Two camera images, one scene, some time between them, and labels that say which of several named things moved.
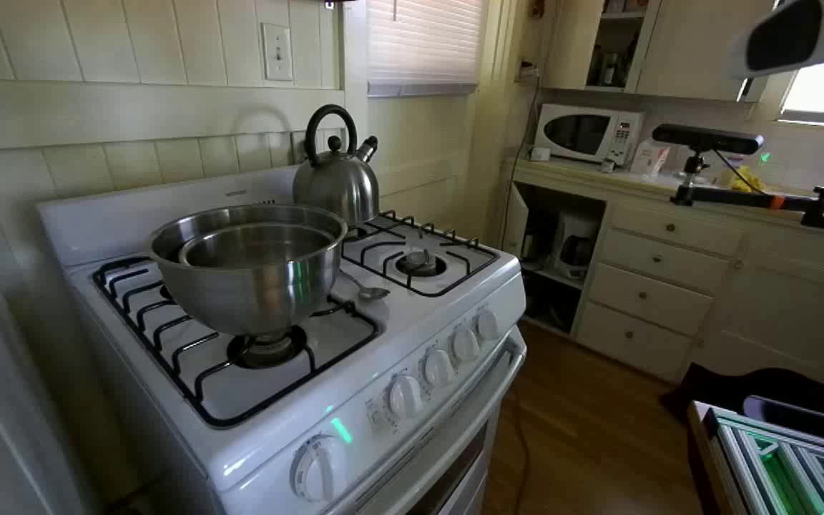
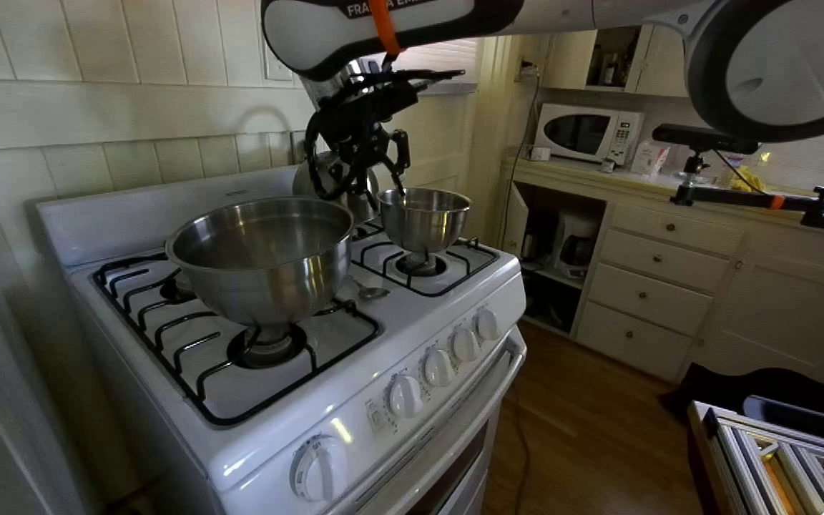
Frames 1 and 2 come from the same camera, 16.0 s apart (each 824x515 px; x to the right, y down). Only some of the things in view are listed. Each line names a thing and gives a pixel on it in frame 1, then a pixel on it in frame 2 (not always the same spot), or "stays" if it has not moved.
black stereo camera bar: (711, 138) stays
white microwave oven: (590, 135) stays
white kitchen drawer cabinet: (680, 285) stays
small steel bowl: (264, 252) → (423, 219)
